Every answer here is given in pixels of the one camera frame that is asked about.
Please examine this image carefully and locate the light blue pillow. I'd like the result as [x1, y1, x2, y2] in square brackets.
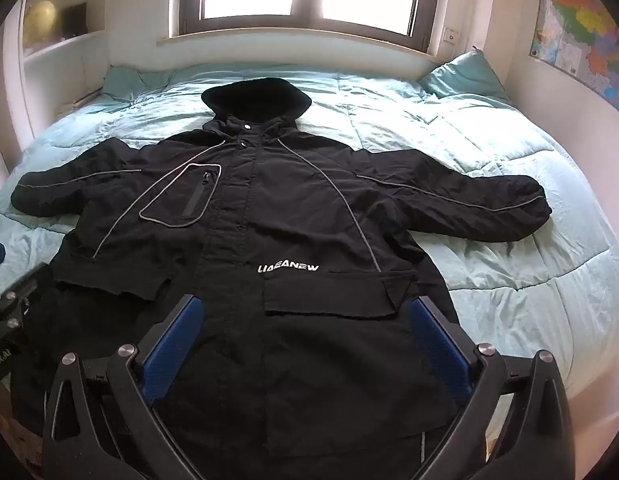
[418, 51, 511, 101]
[102, 66, 173, 107]

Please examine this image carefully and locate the white wall shelf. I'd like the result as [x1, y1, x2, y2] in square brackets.
[17, 0, 113, 136]

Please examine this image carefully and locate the globe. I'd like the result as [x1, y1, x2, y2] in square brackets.
[24, 0, 58, 36]

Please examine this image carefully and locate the light blue quilted comforter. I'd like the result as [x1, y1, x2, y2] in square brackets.
[0, 62, 619, 411]

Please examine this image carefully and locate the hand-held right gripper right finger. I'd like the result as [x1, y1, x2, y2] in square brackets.
[411, 295, 575, 480]

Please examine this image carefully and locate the colourful wall map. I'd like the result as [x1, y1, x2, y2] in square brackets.
[528, 0, 619, 120]

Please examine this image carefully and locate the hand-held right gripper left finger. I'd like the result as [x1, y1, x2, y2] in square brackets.
[40, 294, 206, 480]

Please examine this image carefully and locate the black hooded jacket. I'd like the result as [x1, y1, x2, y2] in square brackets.
[10, 77, 553, 480]

